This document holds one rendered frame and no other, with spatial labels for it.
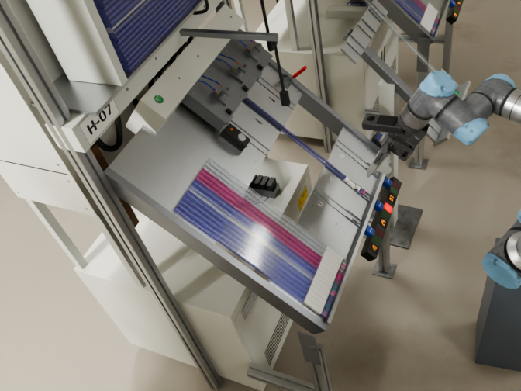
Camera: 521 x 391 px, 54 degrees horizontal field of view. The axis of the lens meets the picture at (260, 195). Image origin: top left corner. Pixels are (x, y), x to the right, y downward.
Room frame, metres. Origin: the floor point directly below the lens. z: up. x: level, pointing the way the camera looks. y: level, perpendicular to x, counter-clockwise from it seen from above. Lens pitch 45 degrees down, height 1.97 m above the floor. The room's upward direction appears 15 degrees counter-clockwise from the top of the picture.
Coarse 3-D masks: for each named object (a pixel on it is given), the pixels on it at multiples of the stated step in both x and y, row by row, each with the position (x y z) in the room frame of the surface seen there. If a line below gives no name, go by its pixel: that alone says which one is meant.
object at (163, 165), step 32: (256, 96) 1.34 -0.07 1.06; (160, 128) 1.15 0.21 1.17; (192, 128) 1.17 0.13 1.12; (256, 128) 1.23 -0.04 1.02; (128, 160) 1.04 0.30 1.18; (160, 160) 1.06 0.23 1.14; (192, 160) 1.08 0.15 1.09; (224, 160) 1.10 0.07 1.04; (256, 160) 1.13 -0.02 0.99; (160, 192) 0.97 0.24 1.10; (192, 224) 0.91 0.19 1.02
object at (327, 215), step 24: (336, 144) 1.26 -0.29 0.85; (360, 144) 1.28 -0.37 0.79; (360, 168) 1.20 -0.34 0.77; (312, 192) 1.07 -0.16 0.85; (336, 192) 1.09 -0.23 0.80; (312, 216) 1.00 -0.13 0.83; (336, 216) 1.02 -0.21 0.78; (360, 216) 1.03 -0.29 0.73; (336, 240) 0.94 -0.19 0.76; (312, 312) 0.74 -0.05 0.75
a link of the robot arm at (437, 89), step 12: (432, 72) 1.01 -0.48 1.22; (444, 72) 1.01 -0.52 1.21; (420, 84) 1.01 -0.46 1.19; (432, 84) 0.97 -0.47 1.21; (444, 84) 0.97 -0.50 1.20; (420, 96) 0.99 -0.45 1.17; (432, 96) 0.96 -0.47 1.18; (444, 96) 0.95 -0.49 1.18; (420, 108) 0.98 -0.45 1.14; (432, 108) 0.95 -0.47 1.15
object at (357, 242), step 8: (384, 176) 1.17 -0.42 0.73; (376, 184) 1.15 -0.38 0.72; (376, 192) 1.11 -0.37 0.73; (368, 208) 1.05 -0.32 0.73; (368, 216) 1.02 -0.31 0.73; (360, 224) 1.01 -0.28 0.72; (360, 232) 0.97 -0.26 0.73; (360, 240) 0.94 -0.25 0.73; (352, 248) 0.92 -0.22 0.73; (352, 256) 0.89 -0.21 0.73; (352, 264) 0.87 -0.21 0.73; (344, 272) 0.84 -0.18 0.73; (344, 280) 0.82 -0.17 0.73; (336, 296) 0.77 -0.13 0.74; (336, 304) 0.75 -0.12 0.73; (328, 320) 0.71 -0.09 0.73
